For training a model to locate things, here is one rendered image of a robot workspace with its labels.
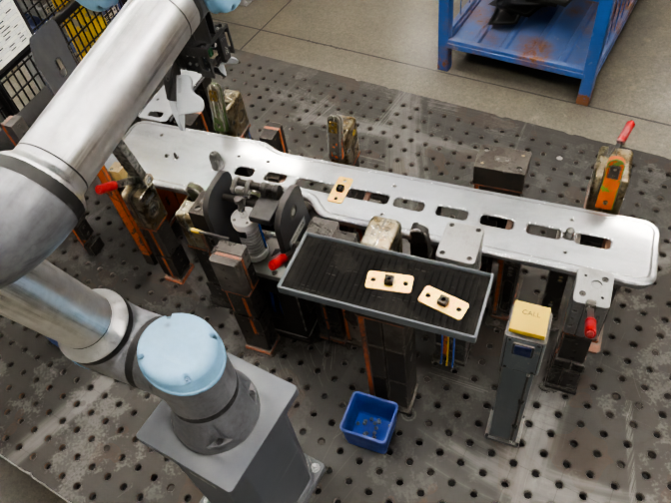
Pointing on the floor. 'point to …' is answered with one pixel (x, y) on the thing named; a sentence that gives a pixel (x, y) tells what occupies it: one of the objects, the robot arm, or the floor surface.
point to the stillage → (536, 34)
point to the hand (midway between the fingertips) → (201, 103)
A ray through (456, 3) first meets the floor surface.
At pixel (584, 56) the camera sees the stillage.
